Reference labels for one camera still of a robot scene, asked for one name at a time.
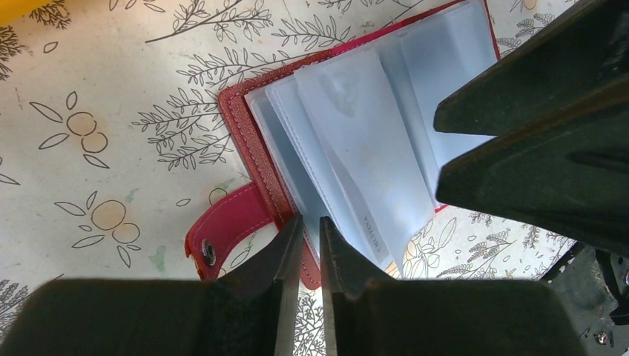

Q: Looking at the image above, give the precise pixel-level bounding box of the floral table mat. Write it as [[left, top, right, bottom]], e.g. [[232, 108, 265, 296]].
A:
[[1, 1, 580, 355]]

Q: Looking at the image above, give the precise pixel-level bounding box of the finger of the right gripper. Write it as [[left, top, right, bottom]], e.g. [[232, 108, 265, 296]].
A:
[[436, 83, 628, 256], [433, 1, 628, 136]]

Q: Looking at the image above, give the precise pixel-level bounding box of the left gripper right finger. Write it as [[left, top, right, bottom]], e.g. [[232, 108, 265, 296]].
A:
[[320, 217, 585, 355]]

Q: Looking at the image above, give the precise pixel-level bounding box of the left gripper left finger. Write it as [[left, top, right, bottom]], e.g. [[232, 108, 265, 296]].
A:
[[1, 215, 303, 355]]

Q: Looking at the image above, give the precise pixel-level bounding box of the yellow three-compartment bin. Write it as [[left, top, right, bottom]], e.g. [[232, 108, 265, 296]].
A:
[[0, 0, 48, 25]]

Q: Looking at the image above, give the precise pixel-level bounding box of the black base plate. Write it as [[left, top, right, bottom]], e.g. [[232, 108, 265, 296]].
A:
[[541, 243, 628, 355]]

